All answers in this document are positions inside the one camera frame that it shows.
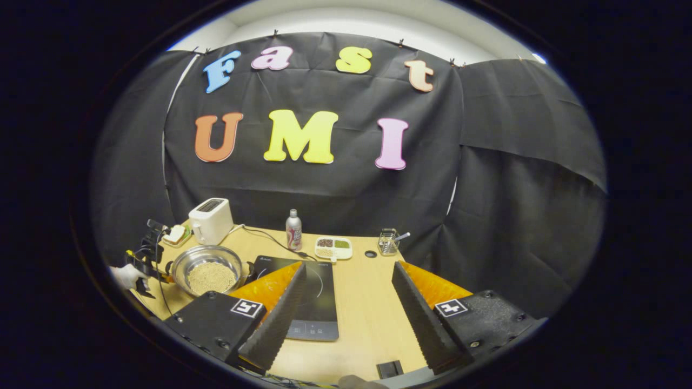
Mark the wire mesh holder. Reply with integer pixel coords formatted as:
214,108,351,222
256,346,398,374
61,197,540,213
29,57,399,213
377,228,401,256

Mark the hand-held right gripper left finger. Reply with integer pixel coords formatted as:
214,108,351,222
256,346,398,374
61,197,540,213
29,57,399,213
164,262,307,376

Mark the silver drink bottle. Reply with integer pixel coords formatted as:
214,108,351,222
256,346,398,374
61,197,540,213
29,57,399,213
285,209,303,252

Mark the white divided bean dish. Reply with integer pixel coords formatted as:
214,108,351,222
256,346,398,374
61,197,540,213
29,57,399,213
315,236,354,263

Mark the black power cable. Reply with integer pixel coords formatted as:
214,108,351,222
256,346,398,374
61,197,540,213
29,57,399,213
241,226,320,261

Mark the small green plate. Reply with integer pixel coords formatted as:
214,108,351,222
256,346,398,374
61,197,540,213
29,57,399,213
161,224,192,248

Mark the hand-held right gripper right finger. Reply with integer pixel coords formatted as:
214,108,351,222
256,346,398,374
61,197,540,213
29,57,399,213
392,260,547,376

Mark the white toaster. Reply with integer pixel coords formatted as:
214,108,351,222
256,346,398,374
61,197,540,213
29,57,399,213
188,198,234,246

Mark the steel pot with beans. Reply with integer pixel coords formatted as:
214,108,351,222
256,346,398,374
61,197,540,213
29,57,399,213
165,245,255,298

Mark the black induction cooktop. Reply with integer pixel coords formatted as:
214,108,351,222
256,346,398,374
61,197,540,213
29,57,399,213
246,255,340,342

